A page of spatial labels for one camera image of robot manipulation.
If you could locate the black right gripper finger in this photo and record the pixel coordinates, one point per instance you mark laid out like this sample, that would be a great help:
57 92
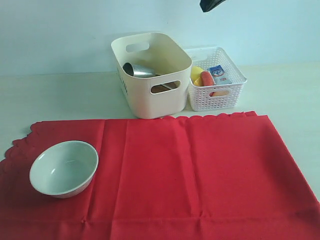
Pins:
208 5

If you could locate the yellow lemon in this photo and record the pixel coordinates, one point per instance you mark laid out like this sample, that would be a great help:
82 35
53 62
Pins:
195 73

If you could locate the blue white milk carton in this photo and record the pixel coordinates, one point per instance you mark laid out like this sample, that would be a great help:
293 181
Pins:
219 75

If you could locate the small red strawberry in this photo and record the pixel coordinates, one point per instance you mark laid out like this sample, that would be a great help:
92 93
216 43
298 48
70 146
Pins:
207 79

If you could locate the orange cheese wedge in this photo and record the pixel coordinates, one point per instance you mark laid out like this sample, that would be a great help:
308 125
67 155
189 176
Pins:
198 82

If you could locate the brown egg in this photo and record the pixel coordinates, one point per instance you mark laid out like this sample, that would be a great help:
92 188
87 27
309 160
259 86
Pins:
220 93

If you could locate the stainless steel cup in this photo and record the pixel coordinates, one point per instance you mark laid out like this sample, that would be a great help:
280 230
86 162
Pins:
138 71

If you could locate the brown round plate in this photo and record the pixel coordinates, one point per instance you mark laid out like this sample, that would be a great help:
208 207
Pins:
160 88

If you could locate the white lattice plastic basket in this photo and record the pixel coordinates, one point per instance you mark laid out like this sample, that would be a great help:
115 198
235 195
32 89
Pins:
199 96

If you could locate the cream plastic bin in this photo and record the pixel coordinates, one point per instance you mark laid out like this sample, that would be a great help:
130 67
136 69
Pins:
172 64

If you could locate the red cloth placemat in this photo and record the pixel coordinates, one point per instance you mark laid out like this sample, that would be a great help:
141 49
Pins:
223 177

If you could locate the grey ceramic bowl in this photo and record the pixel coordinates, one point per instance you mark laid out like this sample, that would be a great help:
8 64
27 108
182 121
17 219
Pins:
65 169

